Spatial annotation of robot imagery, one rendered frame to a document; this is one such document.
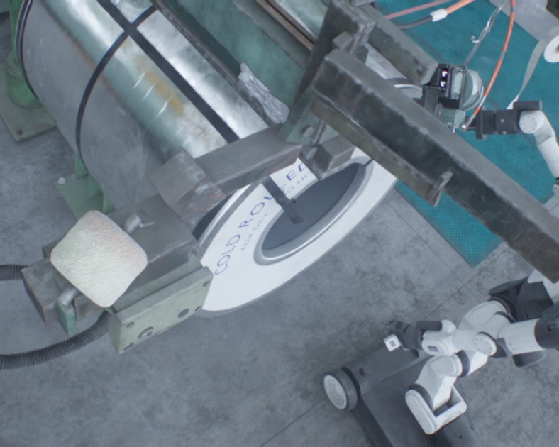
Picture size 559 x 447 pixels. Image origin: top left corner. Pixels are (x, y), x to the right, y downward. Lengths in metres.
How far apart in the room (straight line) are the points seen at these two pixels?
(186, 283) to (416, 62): 0.50
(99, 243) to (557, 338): 1.23
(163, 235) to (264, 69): 0.36
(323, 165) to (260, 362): 1.76
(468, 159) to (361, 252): 2.37
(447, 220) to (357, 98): 2.76
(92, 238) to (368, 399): 1.97
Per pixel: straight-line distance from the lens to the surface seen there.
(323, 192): 2.46
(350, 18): 0.87
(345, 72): 0.84
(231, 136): 1.64
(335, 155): 1.01
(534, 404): 3.27
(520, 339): 1.73
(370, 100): 0.84
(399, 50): 0.87
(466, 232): 3.59
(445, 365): 2.27
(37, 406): 2.57
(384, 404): 2.62
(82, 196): 3.05
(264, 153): 0.95
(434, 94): 1.82
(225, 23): 1.13
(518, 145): 4.45
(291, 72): 1.01
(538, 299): 1.82
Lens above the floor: 2.43
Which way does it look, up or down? 51 degrees down
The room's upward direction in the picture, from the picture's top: 25 degrees clockwise
